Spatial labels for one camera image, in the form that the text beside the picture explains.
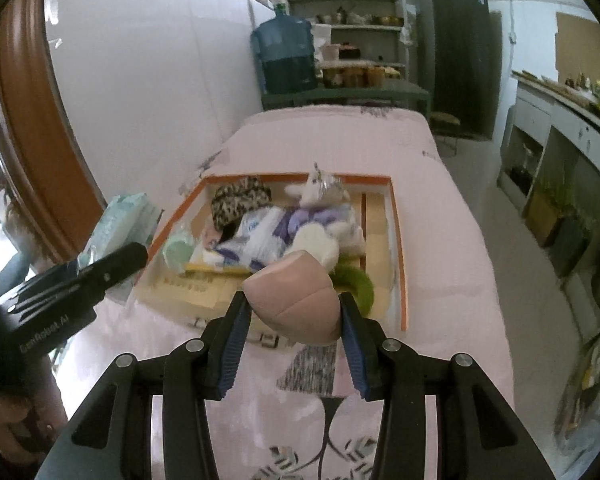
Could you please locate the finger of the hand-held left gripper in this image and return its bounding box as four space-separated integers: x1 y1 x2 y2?
0 242 149 313

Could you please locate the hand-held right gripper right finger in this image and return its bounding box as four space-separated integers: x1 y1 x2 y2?
337 291 556 480

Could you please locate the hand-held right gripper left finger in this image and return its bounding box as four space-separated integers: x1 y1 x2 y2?
37 290 253 480

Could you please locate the small tissue pack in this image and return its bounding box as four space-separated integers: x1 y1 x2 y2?
77 192 164 281

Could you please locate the green towel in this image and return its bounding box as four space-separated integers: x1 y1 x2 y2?
161 232 197 274

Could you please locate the green fuzzy ring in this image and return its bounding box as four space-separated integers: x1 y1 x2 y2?
330 265 377 318

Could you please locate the pink foam pad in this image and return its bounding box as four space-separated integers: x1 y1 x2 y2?
242 250 343 346

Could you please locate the yellow cartoon print packet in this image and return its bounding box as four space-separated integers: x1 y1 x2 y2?
185 240 261 277

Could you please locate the blue white wipes packet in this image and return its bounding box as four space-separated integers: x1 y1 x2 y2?
215 207 301 262

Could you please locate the shallow cardboard box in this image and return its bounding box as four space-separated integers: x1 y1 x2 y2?
140 172 410 333

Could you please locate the leopard print scrunchie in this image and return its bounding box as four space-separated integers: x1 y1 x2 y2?
211 177 274 231

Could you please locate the white plush toy purple dress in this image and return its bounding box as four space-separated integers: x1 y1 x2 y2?
275 161 368 275

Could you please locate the person's left forearm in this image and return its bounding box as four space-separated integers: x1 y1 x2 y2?
0 370 68 466

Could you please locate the wooden planter box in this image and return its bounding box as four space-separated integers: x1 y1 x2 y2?
522 185 566 248

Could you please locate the clear plastic bag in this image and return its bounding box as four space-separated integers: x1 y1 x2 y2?
552 330 600 446

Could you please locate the dark green planter box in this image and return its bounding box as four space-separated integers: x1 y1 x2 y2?
547 215 588 278

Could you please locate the round stool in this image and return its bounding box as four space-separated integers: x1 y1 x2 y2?
429 111 462 153

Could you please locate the green low table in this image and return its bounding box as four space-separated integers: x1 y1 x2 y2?
261 80 433 116

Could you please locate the blue water jug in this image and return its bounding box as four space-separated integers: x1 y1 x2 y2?
251 2 318 95

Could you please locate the row of brown jars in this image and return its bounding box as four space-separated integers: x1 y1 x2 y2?
320 65 386 88

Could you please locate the white kitchen counter cabinet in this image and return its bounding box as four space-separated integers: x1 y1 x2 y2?
497 70 600 341

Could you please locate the dark refrigerator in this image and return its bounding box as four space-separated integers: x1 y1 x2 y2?
412 0 503 138

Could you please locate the group of condiment bottles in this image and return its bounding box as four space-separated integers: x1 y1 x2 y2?
562 72 600 111

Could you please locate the brown wooden door frame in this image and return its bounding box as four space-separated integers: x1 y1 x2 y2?
0 0 106 266

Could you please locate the cardboard sheet on wall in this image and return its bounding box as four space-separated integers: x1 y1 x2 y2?
555 11 600 81

